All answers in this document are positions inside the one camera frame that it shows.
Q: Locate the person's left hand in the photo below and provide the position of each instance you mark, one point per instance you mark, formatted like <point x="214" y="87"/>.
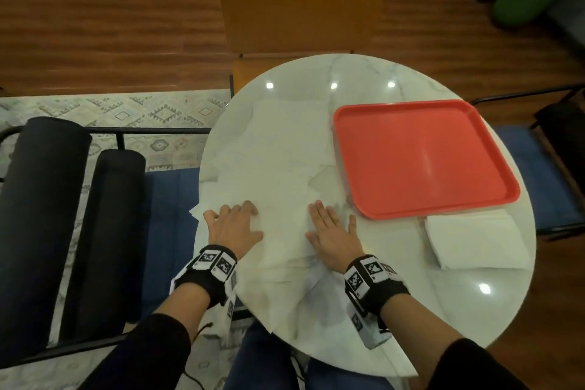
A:
<point x="235" y="229"/>

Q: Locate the person's right hand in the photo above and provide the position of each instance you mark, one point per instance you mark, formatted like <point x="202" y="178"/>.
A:
<point x="336" y="248"/>

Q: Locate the pile of white paper napkins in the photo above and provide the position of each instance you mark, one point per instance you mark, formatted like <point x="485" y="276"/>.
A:
<point x="274" y="138"/>

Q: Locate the red plastic tray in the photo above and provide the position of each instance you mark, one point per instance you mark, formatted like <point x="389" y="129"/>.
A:
<point x="425" y="156"/>

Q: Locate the person's left forearm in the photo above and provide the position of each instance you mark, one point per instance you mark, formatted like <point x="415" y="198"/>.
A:
<point x="160" y="335"/>

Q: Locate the person's right forearm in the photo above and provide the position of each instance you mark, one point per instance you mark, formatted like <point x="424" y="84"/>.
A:
<point x="420" y="335"/>

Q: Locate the person's legs in blue jeans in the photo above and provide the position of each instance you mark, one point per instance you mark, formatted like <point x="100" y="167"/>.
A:
<point x="256" y="367"/>

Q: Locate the blue chair with black bolsters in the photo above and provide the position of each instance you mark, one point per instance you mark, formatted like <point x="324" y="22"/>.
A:
<point x="41" y="220"/>
<point x="544" y="175"/>

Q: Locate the yellow upholstered chair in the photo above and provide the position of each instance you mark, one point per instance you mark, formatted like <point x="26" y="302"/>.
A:
<point x="301" y="6"/>

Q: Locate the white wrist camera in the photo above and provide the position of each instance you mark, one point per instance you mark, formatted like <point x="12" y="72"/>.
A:
<point x="226" y="312"/>
<point x="365" y="330"/>

